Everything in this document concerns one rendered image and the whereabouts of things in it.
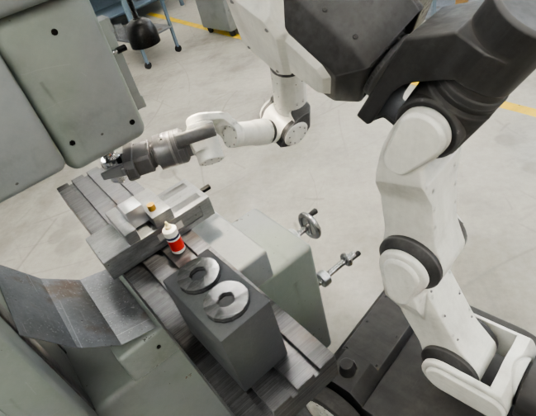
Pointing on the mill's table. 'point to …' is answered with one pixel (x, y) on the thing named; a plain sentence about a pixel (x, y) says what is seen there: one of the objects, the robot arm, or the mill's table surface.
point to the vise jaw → (163, 213)
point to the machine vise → (116, 245)
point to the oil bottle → (173, 238)
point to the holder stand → (228, 317)
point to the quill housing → (69, 78)
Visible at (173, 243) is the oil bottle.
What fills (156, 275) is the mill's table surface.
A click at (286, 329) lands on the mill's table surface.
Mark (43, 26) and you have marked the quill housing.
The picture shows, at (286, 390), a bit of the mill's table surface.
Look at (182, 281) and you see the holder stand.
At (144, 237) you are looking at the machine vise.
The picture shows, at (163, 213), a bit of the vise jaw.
